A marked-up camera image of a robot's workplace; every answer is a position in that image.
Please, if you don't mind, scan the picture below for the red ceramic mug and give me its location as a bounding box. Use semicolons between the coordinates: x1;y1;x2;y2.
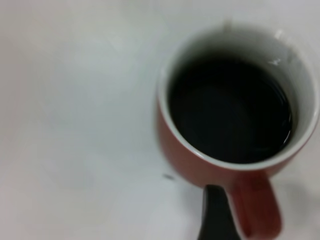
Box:
155;23;320;240

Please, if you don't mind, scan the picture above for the dark coffee liquid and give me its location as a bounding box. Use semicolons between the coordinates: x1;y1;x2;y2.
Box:
167;58;293;165

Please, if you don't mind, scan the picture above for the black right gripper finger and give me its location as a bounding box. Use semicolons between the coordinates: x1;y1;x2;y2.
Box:
196;184;242;240

